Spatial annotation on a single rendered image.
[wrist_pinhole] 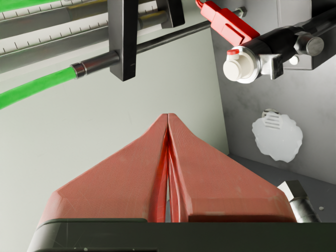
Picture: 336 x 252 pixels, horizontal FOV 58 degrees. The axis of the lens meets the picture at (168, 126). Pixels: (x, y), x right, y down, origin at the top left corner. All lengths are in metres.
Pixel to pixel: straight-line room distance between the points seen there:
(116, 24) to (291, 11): 0.19
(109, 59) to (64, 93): 0.10
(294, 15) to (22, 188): 0.39
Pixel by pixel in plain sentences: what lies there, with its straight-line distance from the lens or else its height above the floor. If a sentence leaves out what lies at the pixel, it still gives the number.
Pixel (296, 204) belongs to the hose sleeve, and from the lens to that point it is 0.24.
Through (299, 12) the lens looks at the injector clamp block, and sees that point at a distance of 0.36.
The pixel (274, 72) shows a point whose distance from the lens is 0.21.
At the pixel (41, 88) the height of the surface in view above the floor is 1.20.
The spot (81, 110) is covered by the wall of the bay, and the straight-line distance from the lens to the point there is 0.46.
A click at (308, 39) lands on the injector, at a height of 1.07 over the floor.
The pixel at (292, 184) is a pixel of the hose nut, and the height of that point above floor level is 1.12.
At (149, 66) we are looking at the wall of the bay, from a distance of 0.52.
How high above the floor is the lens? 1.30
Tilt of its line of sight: 33 degrees down
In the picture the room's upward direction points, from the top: 120 degrees counter-clockwise
